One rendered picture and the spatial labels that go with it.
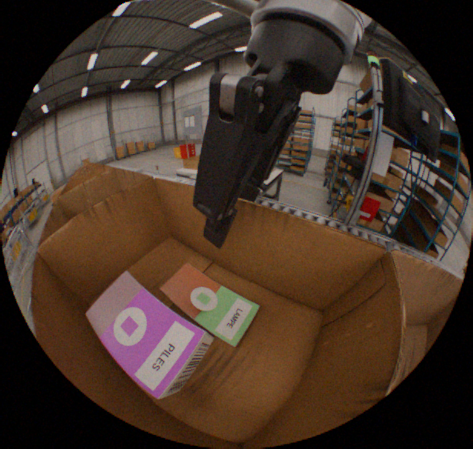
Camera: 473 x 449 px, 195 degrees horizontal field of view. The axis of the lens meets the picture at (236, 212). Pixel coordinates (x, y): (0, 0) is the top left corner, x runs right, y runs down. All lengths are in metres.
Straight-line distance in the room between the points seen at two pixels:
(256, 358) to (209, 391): 0.09
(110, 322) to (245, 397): 0.20
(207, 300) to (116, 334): 0.15
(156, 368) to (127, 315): 0.08
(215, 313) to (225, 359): 0.07
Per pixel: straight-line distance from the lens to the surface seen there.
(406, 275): 0.24
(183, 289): 0.26
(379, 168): 0.80
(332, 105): 10.01
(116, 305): 0.24
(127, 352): 0.21
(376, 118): 0.75
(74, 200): 0.69
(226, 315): 0.23
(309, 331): 0.27
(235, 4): 0.38
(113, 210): 0.30
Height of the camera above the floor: 1.13
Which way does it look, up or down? 34 degrees down
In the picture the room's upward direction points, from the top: straight up
